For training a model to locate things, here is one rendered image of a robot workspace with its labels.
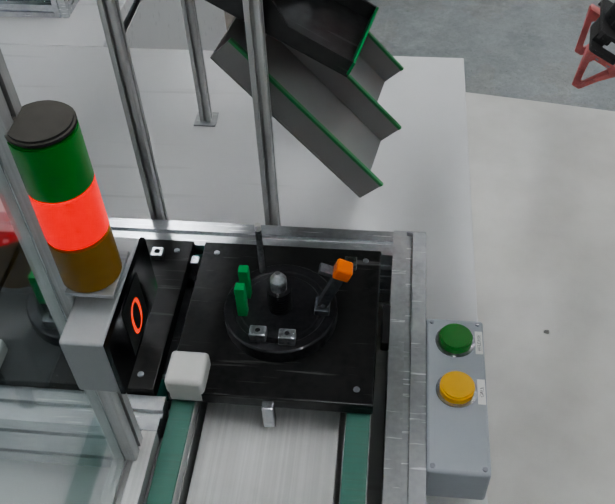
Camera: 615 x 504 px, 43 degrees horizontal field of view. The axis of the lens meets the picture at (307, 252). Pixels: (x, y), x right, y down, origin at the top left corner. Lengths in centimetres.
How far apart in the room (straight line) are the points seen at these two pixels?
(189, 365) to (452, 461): 31
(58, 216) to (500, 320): 71
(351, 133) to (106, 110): 56
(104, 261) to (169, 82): 96
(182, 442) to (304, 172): 58
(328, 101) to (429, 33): 220
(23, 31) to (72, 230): 124
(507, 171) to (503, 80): 174
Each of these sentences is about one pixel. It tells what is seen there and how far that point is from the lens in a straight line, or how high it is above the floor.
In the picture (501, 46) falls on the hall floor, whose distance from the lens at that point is 328.
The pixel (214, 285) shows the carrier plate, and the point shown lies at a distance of 103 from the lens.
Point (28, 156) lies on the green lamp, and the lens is 57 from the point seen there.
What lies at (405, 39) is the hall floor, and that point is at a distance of 328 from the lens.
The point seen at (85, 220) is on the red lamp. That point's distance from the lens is 61.
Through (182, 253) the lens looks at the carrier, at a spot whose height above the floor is 97.
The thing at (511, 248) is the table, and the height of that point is 86.
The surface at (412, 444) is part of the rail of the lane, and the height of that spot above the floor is 96.
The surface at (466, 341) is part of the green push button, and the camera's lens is 97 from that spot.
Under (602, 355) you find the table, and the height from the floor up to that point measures 86.
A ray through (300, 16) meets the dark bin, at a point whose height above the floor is 122.
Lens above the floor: 174
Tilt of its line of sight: 47 degrees down
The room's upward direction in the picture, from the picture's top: 3 degrees counter-clockwise
